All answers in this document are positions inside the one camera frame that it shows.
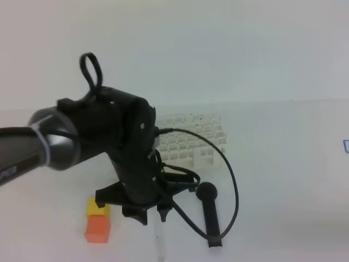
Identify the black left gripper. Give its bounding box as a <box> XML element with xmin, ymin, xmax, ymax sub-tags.
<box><xmin>95</xmin><ymin>149</ymin><xmax>201</xmax><ymax>225</ymax></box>

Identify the clear glass test tube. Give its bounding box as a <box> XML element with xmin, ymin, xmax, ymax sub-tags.
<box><xmin>154</xmin><ymin>213</ymin><xmax>167</xmax><ymax>262</ymax></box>

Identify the left robot arm black grey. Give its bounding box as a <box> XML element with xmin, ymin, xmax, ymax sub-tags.
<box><xmin>1</xmin><ymin>87</ymin><xmax>200</xmax><ymax>224</ymax></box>

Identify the white plastic test tube rack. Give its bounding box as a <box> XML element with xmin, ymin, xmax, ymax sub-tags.
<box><xmin>155</xmin><ymin>113</ymin><xmax>227</xmax><ymax>170</ymax></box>

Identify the orange cube block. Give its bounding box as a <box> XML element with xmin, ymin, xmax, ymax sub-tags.
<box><xmin>85</xmin><ymin>215</ymin><xmax>110</xmax><ymax>243</ymax></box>

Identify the black scoop with round head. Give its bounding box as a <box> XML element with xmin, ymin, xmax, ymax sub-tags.
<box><xmin>196</xmin><ymin>182</ymin><xmax>220</xmax><ymax>237</ymax></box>

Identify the yellow cube block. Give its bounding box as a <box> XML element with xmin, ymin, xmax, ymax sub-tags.
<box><xmin>86</xmin><ymin>198</ymin><xmax>110</xmax><ymax>218</ymax></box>

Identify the black left camera cable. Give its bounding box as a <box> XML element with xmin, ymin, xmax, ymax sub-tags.
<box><xmin>79</xmin><ymin>52</ymin><xmax>240</xmax><ymax>242</ymax></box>

